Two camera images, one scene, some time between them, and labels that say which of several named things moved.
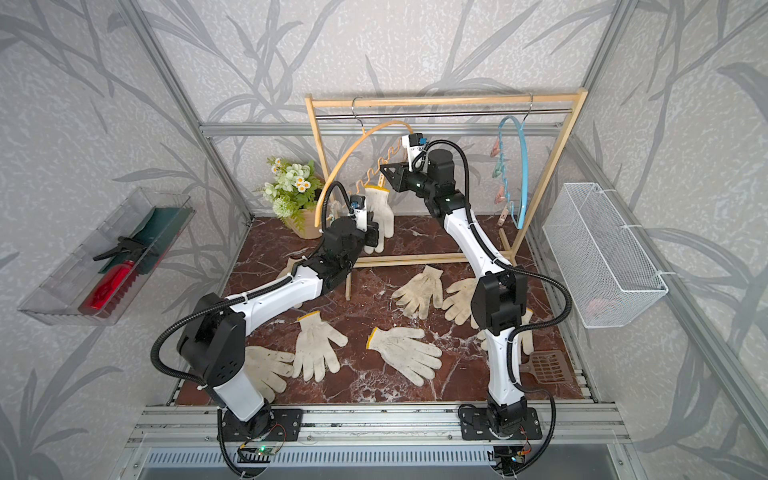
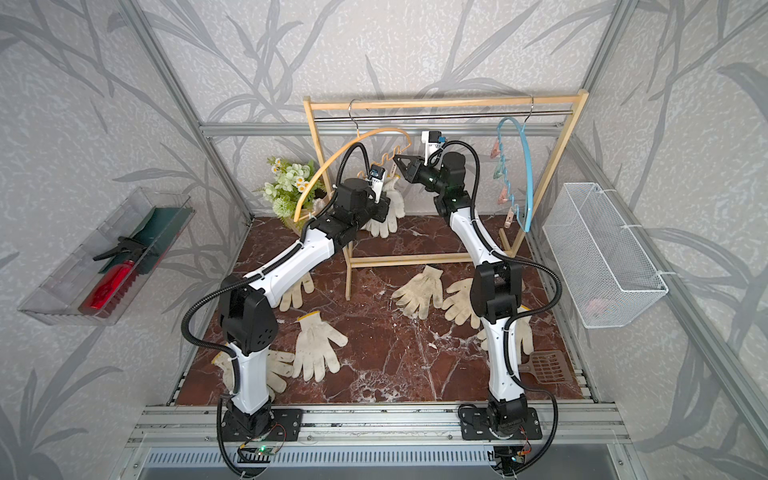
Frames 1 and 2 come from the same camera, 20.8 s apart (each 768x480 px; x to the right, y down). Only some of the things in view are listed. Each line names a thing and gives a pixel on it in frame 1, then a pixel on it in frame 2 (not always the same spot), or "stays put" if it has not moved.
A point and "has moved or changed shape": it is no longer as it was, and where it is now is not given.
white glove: (460, 305) stays put
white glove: (407, 357) to (377, 227)
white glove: (419, 292) stays put
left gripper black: (372, 235) to (381, 209)
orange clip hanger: (393, 154) to (359, 137)
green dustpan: (155, 235) stays put
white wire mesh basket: (608, 275) stays put
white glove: (525, 333) stays put
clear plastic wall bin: (98, 285) stays put
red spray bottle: (110, 290) stays put
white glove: (377, 201) has moved or changed shape
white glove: (314, 348) stays put
